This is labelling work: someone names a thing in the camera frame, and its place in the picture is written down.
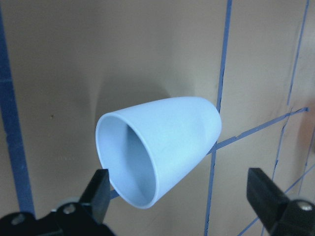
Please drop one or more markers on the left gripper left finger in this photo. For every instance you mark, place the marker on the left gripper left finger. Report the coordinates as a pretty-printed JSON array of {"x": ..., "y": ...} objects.
[{"x": 96, "y": 197}]

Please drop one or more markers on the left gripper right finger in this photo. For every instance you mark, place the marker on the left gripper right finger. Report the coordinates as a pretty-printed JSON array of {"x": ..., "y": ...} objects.
[{"x": 267, "y": 200}]

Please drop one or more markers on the light blue plastic cup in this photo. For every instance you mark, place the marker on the light blue plastic cup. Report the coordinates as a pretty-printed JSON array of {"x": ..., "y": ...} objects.
[{"x": 149, "y": 148}]

